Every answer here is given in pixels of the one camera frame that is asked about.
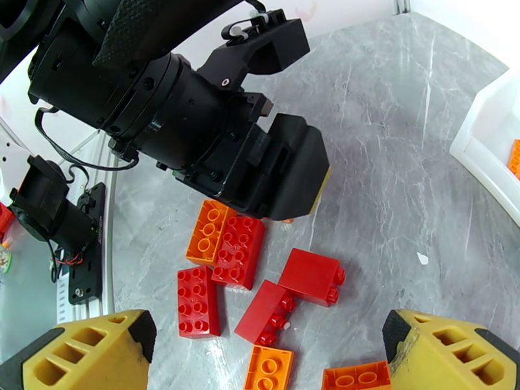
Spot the red lego brick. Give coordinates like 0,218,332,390
211,215,266,291
277,248,346,307
234,279,298,348
177,265,222,340

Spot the white plastic bin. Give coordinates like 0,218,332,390
448,70,520,228

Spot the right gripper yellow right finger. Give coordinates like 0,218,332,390
382,308,520,390

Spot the aluminium mounting rail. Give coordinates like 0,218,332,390
55,131,123,326

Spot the red plastic object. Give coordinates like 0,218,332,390
0,201,16,241

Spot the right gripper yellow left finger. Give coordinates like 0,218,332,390
0,308,157,390

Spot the white slotted cable duct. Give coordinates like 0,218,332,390
57,275,73,326

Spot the red black wire bundle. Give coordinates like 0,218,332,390
48,238,84,284

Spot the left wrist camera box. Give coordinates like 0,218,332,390
198,8,311,91

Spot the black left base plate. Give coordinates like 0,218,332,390
68,182,107,306

